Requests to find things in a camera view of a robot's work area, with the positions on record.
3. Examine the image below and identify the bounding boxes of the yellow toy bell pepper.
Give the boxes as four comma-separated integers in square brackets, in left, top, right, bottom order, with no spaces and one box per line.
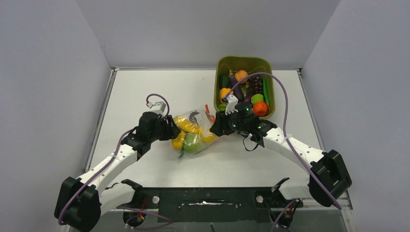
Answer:
[171,130,186,150]

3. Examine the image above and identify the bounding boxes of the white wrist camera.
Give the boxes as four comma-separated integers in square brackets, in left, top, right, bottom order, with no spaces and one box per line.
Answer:
[222,94,238,115]
[146,101,166,117]

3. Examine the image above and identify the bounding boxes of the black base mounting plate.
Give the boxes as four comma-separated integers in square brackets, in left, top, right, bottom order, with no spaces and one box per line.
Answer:
[125,187,303,226]

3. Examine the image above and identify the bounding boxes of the long green toy bean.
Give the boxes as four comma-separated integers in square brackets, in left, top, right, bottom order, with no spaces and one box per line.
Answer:
[263,78,270,105]

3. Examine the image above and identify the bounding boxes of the dark purple toy grapes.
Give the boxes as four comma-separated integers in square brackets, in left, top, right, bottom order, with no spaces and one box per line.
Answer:
[248,75,264,94]

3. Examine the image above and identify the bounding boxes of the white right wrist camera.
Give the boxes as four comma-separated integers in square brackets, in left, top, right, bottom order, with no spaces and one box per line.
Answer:
[222,94,238,115]

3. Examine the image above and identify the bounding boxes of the orange toy bell pepper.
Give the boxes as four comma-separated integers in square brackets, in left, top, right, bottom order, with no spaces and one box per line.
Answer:
[219,87,234,103]

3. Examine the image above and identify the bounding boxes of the black toy fruit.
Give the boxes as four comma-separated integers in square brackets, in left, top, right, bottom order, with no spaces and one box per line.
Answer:
[189,111,203,125]

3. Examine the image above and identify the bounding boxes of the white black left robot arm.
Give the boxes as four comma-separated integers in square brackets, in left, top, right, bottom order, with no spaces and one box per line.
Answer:
[54,111,180,232]

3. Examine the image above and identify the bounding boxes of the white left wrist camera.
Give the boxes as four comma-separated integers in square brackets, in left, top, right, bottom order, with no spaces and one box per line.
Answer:
[146,101,166,117]

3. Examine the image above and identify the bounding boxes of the purple toy eggplant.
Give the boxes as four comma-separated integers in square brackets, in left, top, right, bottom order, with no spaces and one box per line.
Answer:
[229,74,245,102]

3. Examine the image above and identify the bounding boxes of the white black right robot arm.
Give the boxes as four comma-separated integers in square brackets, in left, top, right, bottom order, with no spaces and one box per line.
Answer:
[210,102,352,209]

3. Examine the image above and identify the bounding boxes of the lime green toy fruit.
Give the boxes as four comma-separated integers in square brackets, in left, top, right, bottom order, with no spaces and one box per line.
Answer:
[250,93,264,105]

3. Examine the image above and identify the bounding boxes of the olive green plastic bin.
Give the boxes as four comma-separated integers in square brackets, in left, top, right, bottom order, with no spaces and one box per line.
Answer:
[214,56,276,119]

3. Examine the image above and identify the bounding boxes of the orange pink toy peach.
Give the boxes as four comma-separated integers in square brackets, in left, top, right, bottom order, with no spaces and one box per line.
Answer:
[234,70,248,84]

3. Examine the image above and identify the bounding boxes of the clear zip bag orange zipper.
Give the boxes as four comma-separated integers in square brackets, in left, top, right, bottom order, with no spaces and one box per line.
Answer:
[170,104,217,159]

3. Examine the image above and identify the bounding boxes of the green toy cabbage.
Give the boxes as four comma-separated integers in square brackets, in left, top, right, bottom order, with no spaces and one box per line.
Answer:
[183,133,205,154]

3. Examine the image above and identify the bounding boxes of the dark green toy avocado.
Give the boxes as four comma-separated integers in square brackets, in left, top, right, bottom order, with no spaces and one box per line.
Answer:
[219,74,231,88]

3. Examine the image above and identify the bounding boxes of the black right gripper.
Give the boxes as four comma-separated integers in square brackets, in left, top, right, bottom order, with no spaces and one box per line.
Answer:
[211,108,248,137]

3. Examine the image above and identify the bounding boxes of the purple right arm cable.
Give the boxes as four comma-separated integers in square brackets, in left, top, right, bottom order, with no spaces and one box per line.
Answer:
[225,72,343,232]

